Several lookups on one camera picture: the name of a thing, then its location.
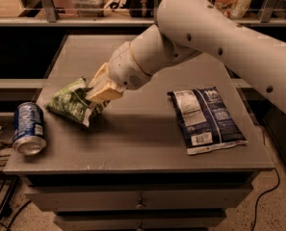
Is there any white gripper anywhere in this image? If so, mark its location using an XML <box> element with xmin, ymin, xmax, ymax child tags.
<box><xmin>86</xmin><ymin>41</ymin><xmax>151</xmax><ymax>103</ymax></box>

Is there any green jalapeno chip bag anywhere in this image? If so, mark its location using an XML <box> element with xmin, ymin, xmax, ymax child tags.
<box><xmin>45</xmin><ymin>78</ymin><xmax>109</xmax><ymax>127</ymax></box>

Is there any blue pepsi can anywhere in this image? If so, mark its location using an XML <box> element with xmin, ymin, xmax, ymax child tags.
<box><xmin>13</xmin><ymin>102</ymin><xmax>46</xmax><ymax>155</ymax></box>

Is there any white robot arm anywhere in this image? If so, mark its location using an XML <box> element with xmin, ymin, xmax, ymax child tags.
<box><xmin>87</xmin><ymin>0</ymin><xmax>286</xmax><ymax>115</ymax></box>

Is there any blue chip bag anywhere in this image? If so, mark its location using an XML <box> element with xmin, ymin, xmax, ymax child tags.
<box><xmin>168</xmin><ymin>87</ymin><xmax>247</xmax><ymax>155</ymax></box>

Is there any grey drawer cabinet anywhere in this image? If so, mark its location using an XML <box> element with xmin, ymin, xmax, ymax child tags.
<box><xmin>3</xmin><ymin>32</ymin><xmax>275</xmax><ymax>231</ymax></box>

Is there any upper drawer knob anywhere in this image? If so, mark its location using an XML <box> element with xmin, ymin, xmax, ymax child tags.
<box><xmin>135</xmin><ymin>199</ymin><xmax>145</xmax><ymax>209</ymax></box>

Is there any black cables left floor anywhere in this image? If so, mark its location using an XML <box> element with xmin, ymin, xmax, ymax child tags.
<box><xmin>0</xmin><ymin>117</ymin><xmax>33</xmax><ymax>231</ymax></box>

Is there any grey metal shelf rail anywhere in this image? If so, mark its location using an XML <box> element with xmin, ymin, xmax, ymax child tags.
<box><xmin>0</xmin><ymin>0</ymin><xmax>286</xmax><ymax>27</ymax></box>

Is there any black floor cable right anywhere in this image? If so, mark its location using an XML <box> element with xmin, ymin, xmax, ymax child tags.
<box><xmin>249</xmin><ymin>167</ymin><xmax>281</xmax><ymax>231</ymax></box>

